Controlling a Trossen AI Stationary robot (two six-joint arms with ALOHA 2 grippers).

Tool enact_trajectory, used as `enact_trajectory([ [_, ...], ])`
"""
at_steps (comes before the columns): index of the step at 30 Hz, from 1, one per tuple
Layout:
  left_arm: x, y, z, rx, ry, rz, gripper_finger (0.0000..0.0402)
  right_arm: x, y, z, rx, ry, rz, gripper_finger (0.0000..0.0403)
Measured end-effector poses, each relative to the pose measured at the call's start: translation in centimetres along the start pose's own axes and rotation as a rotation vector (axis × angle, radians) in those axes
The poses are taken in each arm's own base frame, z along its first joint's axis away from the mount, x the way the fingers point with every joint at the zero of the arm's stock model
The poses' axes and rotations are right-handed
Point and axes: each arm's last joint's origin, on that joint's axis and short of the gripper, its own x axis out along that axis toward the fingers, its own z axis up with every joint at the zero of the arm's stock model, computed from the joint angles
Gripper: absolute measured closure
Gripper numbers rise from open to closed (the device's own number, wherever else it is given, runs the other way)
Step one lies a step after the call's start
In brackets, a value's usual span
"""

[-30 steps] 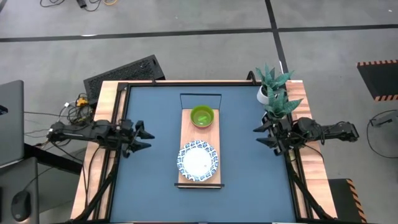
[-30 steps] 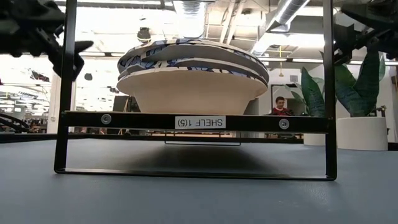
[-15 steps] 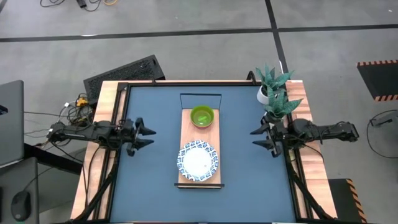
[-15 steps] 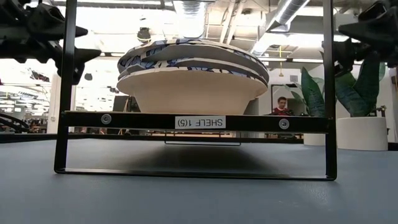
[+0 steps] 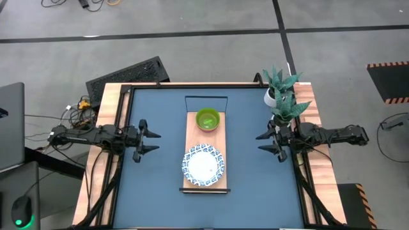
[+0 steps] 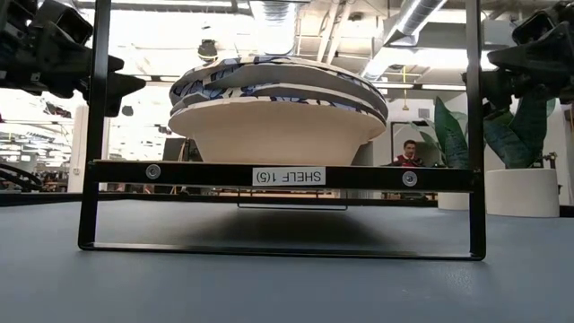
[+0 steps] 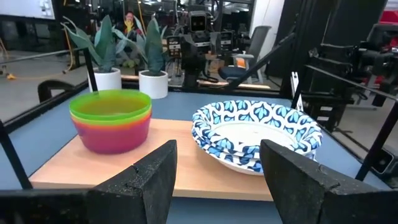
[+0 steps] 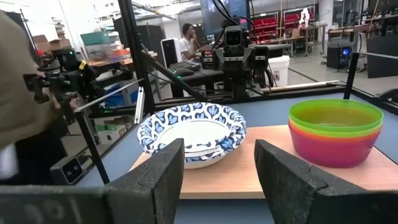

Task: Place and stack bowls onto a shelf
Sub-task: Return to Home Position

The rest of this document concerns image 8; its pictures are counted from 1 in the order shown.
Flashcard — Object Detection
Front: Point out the black curved bracket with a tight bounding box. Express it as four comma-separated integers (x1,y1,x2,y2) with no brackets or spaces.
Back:
377,88,398,102

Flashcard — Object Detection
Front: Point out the clear storage bin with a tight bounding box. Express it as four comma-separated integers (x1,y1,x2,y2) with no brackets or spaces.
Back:
84,42,131,65

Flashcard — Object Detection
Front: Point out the wooden shelf with black frame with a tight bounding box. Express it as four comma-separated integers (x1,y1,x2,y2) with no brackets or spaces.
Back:
73,51,398,200

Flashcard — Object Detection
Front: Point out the person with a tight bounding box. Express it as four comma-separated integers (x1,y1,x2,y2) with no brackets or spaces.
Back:
0,11,68,187
178,22,212,63

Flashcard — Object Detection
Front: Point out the white and green box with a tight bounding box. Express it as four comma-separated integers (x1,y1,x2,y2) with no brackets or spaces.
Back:
94,114,135,146

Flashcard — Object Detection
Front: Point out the black desk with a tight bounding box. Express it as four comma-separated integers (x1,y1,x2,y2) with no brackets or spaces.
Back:
172,67,225,90

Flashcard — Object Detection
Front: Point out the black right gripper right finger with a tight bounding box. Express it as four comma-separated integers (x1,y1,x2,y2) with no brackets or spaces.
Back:
254,139,398,224

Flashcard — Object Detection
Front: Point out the teal storage bin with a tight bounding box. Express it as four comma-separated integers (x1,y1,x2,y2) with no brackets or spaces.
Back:
80,30,110,47

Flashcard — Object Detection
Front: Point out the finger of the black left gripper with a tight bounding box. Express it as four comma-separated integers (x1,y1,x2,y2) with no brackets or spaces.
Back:
252,45,270,70
201,49,216,70

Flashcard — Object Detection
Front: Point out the white robot figure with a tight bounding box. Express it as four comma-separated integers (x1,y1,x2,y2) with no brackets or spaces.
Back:
299,7,312,28

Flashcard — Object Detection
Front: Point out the blue table mat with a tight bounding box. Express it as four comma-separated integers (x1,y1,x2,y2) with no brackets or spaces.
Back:
76,91,398,224

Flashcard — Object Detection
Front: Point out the red storage bin rack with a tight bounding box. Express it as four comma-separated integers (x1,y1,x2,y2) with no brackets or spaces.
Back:
283,11,315,32
252,14,280,42

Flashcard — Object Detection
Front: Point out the cardboard box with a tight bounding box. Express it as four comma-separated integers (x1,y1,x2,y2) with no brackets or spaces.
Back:
32,33,73,54

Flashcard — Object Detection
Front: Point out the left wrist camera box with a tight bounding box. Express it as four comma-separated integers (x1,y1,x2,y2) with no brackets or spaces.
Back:
223,24,244,50

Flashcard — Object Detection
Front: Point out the black metal rig frame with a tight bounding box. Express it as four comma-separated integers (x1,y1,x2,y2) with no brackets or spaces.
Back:
117,0,398,116

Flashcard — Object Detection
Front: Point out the black computer tower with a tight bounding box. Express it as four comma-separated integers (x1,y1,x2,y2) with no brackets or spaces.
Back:
326,40,354,70

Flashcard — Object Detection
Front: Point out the orange plastic bowl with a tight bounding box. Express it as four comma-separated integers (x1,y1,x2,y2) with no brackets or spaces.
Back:
288,123,382,143

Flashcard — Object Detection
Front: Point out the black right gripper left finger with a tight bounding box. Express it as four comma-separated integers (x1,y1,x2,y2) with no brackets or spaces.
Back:
0,138,186,224

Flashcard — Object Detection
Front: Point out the green plastic bowl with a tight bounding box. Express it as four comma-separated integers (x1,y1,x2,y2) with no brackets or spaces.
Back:
288,98,384,134

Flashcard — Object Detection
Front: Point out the white plastic bucket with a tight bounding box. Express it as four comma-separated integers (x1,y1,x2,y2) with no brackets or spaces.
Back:
267,55,291,87

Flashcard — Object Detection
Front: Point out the black perforated panel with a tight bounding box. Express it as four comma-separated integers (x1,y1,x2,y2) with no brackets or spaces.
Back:
366,33,398,79

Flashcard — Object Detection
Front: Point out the large blue display screen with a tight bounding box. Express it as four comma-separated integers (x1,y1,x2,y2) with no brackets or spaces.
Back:
199,0,250,35

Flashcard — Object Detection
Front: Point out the blue storage bin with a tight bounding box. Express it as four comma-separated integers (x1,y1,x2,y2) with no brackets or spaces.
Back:
103,83,140,108

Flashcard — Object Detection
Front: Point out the white computer tower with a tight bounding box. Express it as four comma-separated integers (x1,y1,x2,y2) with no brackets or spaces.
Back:
160,37,183,68

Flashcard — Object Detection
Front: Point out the black cabinet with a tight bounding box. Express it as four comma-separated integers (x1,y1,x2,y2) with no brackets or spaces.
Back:
113,17,166,60

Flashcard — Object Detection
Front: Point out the black keyboard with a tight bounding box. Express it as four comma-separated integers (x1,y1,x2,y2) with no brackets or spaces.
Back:
169,60,202,74

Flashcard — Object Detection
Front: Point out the lime plastic bowl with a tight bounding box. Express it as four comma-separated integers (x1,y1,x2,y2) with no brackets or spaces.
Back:
288,119,383,139

